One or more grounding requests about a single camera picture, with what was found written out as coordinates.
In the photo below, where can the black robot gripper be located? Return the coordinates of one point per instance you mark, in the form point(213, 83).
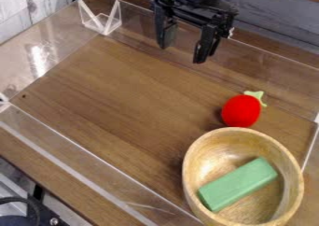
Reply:
point(197, 12)

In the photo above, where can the red plush strawberry toy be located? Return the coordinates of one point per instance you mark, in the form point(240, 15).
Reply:
point(241, 110)

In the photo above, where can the green rectangular block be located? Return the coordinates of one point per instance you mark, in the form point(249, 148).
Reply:
point(235, 185)

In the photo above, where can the wooden bowl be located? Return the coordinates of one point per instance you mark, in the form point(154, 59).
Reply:
point(216, 154)

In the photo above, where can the clear acrylic corner bracket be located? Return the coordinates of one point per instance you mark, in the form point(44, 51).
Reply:
point(100, 23)

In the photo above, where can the clear acrylic barrier wall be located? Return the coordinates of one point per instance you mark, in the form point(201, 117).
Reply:
point(104, 110)

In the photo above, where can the black metal clamp bracket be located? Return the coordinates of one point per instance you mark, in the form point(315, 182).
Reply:
point(40, 214)

